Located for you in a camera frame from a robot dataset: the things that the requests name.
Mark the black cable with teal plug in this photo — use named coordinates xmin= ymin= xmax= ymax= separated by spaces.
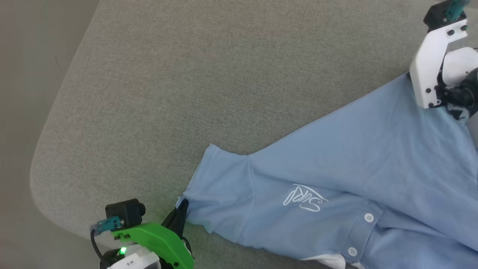
xmin=90 ymin=217 xmax=124 ymax=268

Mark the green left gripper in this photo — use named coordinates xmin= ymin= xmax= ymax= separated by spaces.
xmin=111 ymin=200 xmax=195 ymax=269

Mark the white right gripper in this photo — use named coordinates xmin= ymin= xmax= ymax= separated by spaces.
xmin=410 ymin=24 xmax=469 ymax=122

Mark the light blue polo shirt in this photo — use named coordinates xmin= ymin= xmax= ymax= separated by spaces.
xmin=176 ymin=73 xmax=478 ymax=269

